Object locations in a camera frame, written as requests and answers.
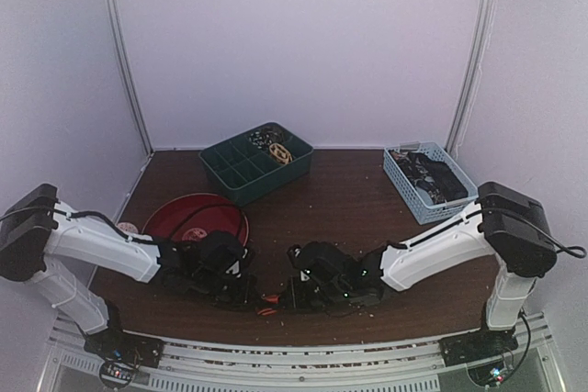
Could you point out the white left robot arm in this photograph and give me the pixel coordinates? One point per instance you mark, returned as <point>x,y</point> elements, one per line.
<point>39,230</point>

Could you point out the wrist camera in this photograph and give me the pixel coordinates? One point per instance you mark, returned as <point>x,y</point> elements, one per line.
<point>241,264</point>
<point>293,253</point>

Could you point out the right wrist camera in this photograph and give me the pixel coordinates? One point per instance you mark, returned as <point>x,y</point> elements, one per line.
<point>293,253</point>

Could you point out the aluminium frame post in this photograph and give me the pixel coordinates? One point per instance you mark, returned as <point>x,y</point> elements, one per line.
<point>480,40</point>
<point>125,72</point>

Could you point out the orange navy striped tie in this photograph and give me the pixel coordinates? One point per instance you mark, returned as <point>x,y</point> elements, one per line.
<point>268,305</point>

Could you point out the light blue perforated basket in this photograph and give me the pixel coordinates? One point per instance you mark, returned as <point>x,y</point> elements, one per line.
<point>417,200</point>

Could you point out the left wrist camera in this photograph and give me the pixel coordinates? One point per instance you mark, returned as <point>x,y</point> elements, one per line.
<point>241,264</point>

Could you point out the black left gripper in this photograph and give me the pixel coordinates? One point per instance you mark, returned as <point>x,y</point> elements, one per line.
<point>243,299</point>

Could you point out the right aluminium frame post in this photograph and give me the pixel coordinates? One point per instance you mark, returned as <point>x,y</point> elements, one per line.
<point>480,40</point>

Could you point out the plain black tie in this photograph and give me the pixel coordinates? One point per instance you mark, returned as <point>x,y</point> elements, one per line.
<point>444,180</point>

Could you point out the tan patterned rolled tie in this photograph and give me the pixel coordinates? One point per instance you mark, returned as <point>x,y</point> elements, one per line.
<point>280,154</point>

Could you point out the black white rolled tie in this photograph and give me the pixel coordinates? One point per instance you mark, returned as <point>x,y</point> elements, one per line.
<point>262,138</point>

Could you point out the red round tray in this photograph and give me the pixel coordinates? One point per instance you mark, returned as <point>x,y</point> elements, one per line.
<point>193,217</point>

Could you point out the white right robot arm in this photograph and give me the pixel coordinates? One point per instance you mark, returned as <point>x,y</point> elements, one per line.
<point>500,222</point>

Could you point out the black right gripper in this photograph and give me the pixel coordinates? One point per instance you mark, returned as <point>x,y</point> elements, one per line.
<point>294,293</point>

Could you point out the left aluminium frame post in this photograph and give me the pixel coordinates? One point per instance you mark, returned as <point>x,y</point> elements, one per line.
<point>125,72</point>

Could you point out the dark green divided organizer box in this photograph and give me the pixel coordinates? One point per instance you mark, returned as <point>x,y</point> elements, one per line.
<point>243,173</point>

